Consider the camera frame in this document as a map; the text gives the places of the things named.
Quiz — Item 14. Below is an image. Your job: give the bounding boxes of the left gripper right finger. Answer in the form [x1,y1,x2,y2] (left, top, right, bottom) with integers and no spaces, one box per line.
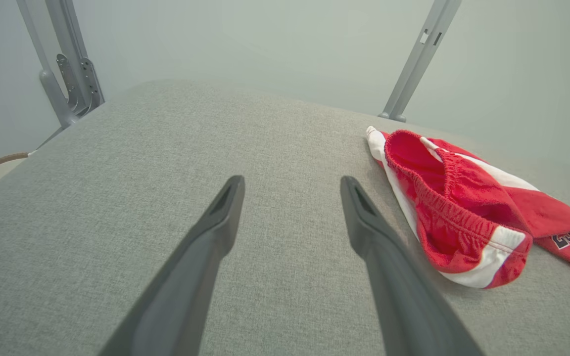
[340,176,486,356]

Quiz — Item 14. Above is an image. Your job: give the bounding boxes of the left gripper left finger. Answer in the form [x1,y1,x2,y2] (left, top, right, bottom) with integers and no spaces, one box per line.
[98,175,245,356]

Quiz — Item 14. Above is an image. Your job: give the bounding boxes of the red shorts with white stripes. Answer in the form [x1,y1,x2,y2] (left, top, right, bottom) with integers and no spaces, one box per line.
[366,126,570,289]

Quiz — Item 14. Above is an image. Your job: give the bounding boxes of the grey metal post bracket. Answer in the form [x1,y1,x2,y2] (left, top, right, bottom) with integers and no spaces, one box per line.
[56,53,103,113]

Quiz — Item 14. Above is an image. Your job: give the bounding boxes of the grey metal partition post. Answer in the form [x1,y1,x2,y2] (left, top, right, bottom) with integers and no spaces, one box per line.
[378,0,463,123]
[15,0,77,128]
[45,0,105,117]

